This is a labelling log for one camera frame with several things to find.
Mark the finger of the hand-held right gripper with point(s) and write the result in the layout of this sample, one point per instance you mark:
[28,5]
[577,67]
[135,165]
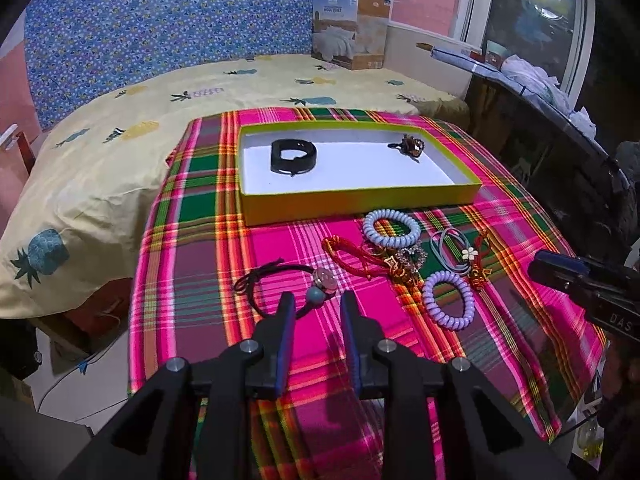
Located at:
[600,305]
[557,261]

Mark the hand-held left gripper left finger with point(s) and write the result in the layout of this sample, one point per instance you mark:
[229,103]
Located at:
[286,330]

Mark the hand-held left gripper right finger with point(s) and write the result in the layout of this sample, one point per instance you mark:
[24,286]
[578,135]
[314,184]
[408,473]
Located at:
[349,330]

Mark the yellow-green shallow box tray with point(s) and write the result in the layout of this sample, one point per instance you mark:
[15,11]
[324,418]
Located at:
[350,165]

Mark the rhinestone heart charm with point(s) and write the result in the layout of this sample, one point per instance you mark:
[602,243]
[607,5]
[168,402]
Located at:
[417,256]

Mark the dark wooden cabinet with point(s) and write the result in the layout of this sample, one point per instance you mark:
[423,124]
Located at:
[540,160]

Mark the pink green plaid cloth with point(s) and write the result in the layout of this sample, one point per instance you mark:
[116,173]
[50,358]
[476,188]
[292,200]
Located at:
[210,260]

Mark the black wristband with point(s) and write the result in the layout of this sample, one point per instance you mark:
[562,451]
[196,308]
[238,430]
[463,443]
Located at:
[280,165]

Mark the pile of white cloths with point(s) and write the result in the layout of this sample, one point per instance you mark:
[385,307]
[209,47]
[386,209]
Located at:
[525,72]

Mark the teal white container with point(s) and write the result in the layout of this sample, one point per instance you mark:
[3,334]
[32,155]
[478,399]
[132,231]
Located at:
[496,51]

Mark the blue white ironing board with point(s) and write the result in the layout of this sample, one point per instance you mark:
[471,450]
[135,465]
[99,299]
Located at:
[465,60]

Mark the window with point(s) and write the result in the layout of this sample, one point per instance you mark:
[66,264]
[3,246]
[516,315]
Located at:
[530,5]

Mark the yellow pineapple bedsheet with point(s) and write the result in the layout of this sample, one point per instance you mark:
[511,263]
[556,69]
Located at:
[125,125]

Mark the cardboard quilt box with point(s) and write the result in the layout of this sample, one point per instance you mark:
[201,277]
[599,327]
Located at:
[360,30]

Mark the brown wooden furniture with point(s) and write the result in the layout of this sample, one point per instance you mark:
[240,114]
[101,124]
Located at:
[22,155]

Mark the blue floral mattress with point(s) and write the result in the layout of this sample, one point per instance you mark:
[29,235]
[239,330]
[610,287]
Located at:
[150,20]

